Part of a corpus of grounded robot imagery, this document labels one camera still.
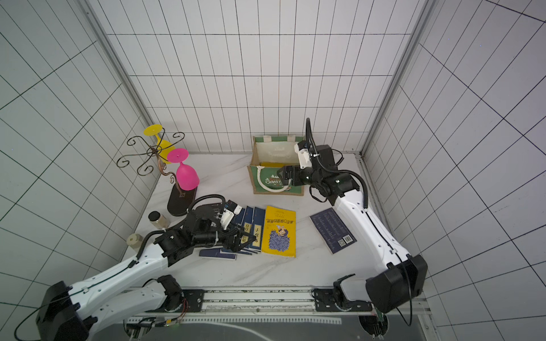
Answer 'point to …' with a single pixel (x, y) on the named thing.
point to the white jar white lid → (134, 240)
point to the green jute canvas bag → (269, 154)
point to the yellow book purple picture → (279, 231)
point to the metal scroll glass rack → (180, 202)
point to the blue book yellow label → (247, 222)
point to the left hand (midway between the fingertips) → (245, 237)
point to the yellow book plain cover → (271, 165)
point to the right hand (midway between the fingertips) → (291, 167)
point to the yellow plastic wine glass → (163, 145)
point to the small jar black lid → (158, 220)
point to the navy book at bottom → (216, 252)
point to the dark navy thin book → (333, 231)
